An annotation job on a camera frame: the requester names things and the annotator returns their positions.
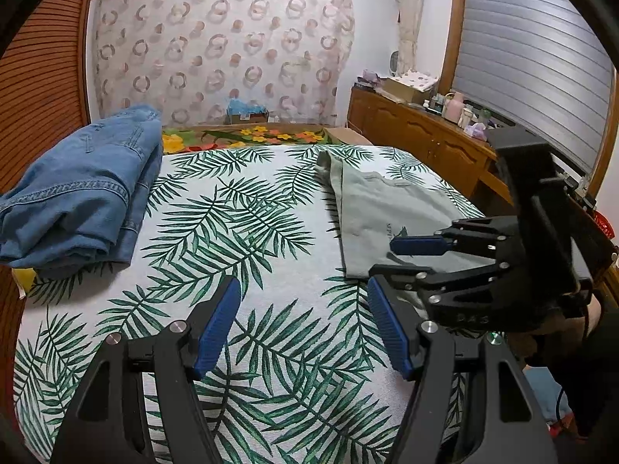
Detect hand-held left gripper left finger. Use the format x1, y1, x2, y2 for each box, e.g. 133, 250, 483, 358
48, 276, 241, 464

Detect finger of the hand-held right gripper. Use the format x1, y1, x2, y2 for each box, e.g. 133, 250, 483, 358
368, 260, 525, 310
390, 217, 528, 264

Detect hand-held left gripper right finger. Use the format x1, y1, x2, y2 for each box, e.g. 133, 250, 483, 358
368, 275, 557, 464

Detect grey-green t-shirt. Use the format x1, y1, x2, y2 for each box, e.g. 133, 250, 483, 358
315, 150, 489, 311

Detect palm leaf bed sheet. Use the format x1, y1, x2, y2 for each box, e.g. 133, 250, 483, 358
12, 145, 489, 464

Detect wooden sideboard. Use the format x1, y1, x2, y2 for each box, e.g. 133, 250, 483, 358
347, 86, 514, 204

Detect pink jug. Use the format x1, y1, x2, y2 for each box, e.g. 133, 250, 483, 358
443, 91, 468, 125

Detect cardboard box with spotted cloth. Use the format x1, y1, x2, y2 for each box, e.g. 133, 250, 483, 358
382, 70, 439, 105

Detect grey roller shutter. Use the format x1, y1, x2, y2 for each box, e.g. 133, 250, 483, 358
455, 0, 616, 176

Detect floral blanket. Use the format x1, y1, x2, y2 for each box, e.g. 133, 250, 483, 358
162, 125, 339, 155

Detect blue denim jeans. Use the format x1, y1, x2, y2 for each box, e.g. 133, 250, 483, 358
0, 104, 165, 280

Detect yellow item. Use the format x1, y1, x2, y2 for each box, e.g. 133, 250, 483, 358
12, 267, 38, 297

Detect box with blue cloth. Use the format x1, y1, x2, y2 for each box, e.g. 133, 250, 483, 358
226, 98, 270, 125

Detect cream lace curtain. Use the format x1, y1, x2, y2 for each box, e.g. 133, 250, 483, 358
397, 0, 437, 78

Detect circle patterned curtain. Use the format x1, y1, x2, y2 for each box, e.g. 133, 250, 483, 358
92, 0, 357, 127

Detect wooden slatted panel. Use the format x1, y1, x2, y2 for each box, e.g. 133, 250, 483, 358
0, 0, 98, 195

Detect wooden window frame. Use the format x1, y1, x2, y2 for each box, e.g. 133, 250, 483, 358
435, 0, 477, 102

